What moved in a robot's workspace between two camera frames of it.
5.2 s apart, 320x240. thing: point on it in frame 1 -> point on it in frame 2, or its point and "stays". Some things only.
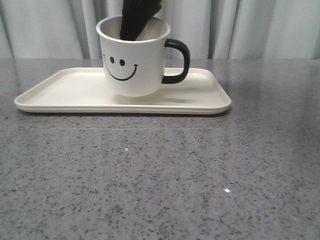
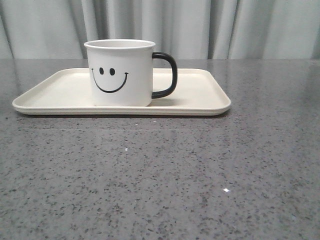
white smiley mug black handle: x=139 y=68 -> x=121 y=72
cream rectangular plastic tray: x=85 y=91 stays
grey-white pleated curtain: x=209 y=29 stays
